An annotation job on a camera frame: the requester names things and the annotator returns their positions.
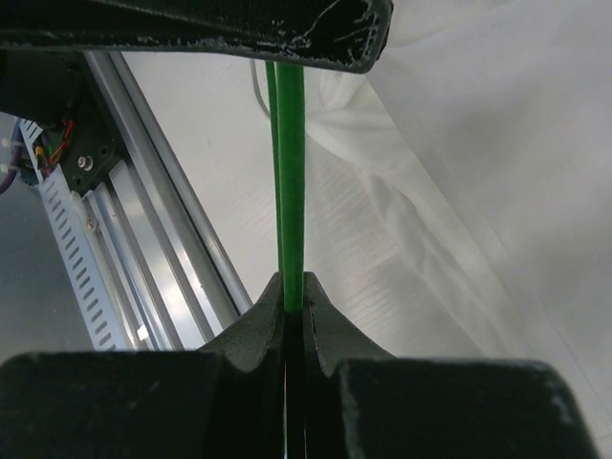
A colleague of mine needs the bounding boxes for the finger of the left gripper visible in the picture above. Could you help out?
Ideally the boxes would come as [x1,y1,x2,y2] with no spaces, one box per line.
[1,0,394,74]

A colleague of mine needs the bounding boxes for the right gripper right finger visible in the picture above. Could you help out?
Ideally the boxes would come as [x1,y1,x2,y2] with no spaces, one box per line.
[303,273,599,458]

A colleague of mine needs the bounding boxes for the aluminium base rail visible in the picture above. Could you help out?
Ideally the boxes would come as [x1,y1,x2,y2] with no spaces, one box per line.
[84,52,251,350]

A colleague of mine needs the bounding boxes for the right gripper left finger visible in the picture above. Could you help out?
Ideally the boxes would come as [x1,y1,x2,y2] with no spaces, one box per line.
[1,275,284,458]

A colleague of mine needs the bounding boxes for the white tank top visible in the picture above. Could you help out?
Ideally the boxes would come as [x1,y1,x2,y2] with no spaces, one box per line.
[303,0,612,364]

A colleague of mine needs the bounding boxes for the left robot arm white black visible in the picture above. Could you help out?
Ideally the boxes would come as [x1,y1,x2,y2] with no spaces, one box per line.
[1,1,393,129]

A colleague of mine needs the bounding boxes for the white slotted cable duct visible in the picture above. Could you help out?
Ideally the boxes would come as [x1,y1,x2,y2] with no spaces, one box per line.
[1,120,129,359]

